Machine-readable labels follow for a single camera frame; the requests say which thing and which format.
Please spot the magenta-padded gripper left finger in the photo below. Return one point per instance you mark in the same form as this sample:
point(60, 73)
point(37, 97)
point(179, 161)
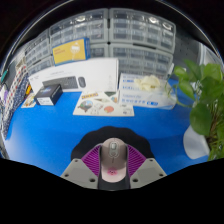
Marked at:
point(78, 173)

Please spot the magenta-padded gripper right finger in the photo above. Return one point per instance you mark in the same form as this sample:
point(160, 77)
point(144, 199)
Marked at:
point(148, 173)

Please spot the beige computer mouse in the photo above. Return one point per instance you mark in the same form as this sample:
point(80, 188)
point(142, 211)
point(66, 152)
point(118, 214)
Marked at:
point(114, 160)

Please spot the white blue glove box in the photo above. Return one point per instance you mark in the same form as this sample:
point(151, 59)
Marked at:
point(146, 95)

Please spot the small black box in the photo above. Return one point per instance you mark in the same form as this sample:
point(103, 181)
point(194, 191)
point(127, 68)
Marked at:
point(48, 95)

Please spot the green plant in white pot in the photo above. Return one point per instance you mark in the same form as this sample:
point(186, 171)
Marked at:
point(205, 100)

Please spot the long white keyboard box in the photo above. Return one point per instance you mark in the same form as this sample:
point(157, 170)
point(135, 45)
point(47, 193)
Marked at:
point(96, 71)

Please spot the red blue checked cloth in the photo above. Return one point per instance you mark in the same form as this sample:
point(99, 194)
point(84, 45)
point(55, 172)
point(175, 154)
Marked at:
point(16, 86)

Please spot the yellow and blue box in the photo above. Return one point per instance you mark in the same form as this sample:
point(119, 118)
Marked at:
point(70, 51)

